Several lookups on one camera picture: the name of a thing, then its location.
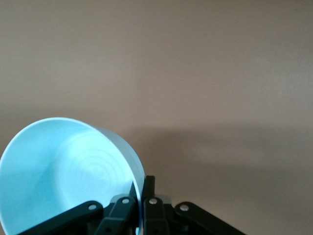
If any brown table cover sheet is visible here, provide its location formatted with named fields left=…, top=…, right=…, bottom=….
left=0, top=0, right=313, bottom=235

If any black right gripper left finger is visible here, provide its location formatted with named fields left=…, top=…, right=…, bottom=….
left=21, top=181, right=142, bottom=235

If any light blue plastic bowl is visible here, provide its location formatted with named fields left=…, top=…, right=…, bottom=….
left=0, top=117, right=145, bottom=235

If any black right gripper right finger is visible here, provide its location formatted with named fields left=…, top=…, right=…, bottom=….
left=141, top=175, right=245, bottom=235

